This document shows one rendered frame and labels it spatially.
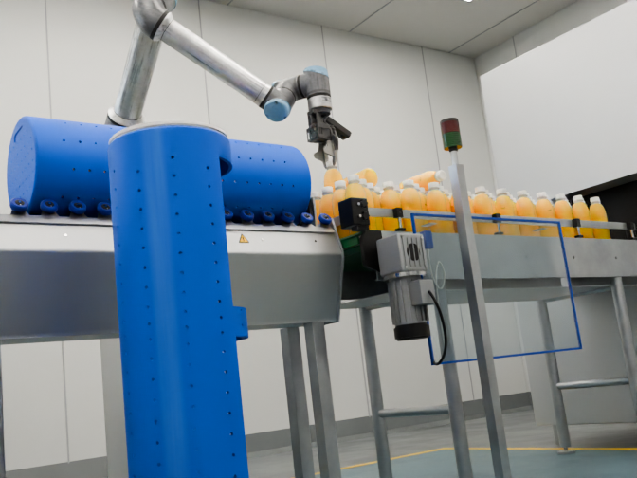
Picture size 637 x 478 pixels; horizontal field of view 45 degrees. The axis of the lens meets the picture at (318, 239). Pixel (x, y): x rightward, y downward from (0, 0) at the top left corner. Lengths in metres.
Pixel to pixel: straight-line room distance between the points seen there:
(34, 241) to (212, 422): 0.71
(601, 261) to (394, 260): 1.26
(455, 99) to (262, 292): 5.37
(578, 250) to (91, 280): 2.00
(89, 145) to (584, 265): 2.03
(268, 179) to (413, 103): 4.77
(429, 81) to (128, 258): 5.84
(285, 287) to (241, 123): 3.61
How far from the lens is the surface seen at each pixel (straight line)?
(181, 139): 1.71
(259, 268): 2.30
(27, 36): 5.49
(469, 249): 2.54
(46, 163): 2.09
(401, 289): 2.36
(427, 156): 6.97
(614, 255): 3.49
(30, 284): 2.03
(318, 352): 2.42
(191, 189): 1.68
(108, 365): 3.05
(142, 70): 3.05
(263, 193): 2.37
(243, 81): 2.78
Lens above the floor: 0.43
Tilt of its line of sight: 11 degrees up
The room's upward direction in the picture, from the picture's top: 7 degrees counter-clockwise
